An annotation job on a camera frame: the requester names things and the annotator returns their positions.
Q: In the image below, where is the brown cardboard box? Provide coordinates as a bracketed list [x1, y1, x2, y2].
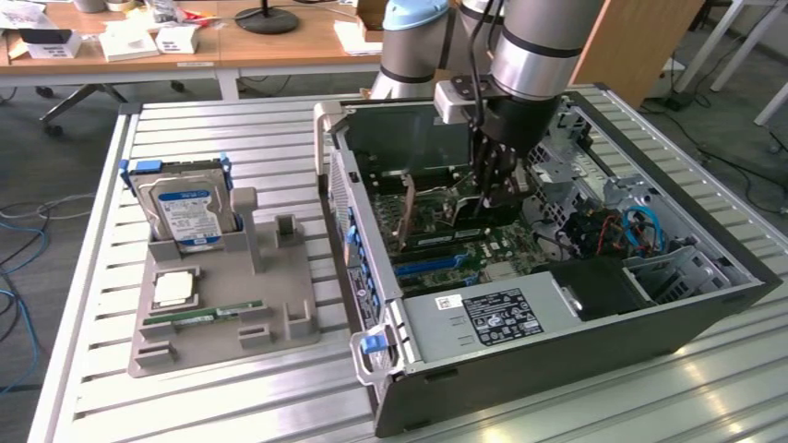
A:
[357, 0, 389, 31]

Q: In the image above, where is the blue data wire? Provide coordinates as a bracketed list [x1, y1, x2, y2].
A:
[619, 205, 670, 257]

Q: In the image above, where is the white box with black label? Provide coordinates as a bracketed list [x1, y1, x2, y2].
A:
[25, 34, 85, 60]

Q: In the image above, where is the green motherboard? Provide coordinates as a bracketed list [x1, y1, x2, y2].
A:
[369, 156, 555, 299]

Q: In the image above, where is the black round lamp base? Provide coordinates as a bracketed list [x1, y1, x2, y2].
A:
[234, 0, 302, 34]

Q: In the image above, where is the black device on box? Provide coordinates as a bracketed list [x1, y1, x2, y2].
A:
[18, 28, 74, 45]

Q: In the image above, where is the grey power supply unit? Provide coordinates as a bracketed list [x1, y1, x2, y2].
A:
[394, 271, 585, 365]

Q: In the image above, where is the white paper booklet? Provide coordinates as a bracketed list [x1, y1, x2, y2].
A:
[331, 20, 385, 56]

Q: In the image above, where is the long wooden desk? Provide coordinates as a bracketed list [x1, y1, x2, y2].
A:
[0, 0, 555, 101]

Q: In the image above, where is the silver CPU chip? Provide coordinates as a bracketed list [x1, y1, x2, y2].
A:
[153, 271, 201, 308]

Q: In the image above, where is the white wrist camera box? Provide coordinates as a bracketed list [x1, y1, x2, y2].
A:
[434, 80, 491, 126]

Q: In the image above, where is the hard disk in blue carrier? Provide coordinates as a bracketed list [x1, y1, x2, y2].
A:
[117, 154, 239, 254]

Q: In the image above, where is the silver perforated drive cage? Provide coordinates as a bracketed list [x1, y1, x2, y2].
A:
[523, 136, 621, 232]

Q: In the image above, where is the black camera cable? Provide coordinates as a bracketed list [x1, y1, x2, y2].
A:
[466, 0, 507, 139]

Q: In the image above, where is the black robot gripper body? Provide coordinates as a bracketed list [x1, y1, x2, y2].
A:
[473, 94, 559, 157]

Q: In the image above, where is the white table frame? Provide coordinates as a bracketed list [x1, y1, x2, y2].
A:
[674, 0, 788, 126]

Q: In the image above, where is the installed RAM stick black label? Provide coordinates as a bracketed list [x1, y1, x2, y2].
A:
[406, 224, 489, 248]

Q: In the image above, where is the green RAM stick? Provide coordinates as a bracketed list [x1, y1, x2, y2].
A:
[142, 300, 266, 327]

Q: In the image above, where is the black open PC case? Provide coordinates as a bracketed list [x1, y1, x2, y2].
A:
[314, 90, 785, 438]

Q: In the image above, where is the grey metal disk bay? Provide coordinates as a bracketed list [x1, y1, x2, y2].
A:
[621, 245, 734, 305]

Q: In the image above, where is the blue expansion slot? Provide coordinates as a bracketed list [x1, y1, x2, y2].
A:
[394, 256, 467, 278]

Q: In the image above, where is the graphics card with metal bracket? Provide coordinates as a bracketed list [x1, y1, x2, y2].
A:
[397, 171, 525, 253]

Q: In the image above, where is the wooden cabinet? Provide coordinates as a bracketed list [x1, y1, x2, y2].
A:
[566, 0, 707, 110]

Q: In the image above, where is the open white cardboard box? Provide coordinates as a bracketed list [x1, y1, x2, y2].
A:
[98, 21, 161, 63]

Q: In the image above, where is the small white labelled box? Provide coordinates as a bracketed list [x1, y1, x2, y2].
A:
[154, 25, 202, 54]

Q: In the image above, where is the black desk leg with casters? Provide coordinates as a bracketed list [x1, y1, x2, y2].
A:
[41, 82, 131, 138]

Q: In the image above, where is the grey plastic parts rack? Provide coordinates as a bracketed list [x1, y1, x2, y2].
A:
[126, 186, 323, 379]

